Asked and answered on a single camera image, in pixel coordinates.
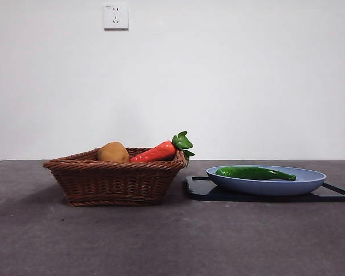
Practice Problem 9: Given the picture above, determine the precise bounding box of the light blue round plate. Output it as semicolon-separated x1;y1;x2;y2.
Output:
205;166;326;197

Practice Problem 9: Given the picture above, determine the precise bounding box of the tan potato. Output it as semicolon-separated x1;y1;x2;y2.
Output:
97;141;130;162

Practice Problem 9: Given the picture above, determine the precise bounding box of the green chili pepper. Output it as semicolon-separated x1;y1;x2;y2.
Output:
215;166;297;182

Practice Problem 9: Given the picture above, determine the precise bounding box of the white wall socket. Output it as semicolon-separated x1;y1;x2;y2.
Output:
103;2;129;32

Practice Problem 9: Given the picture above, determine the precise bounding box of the brown wicker basket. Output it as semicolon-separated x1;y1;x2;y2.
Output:
43;147;189;207

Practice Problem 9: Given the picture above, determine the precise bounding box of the orange carrot with green leaves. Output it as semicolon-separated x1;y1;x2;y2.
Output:
129;131;196;169

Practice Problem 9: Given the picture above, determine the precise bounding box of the black cutting board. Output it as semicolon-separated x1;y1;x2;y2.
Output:
185;174;345;202

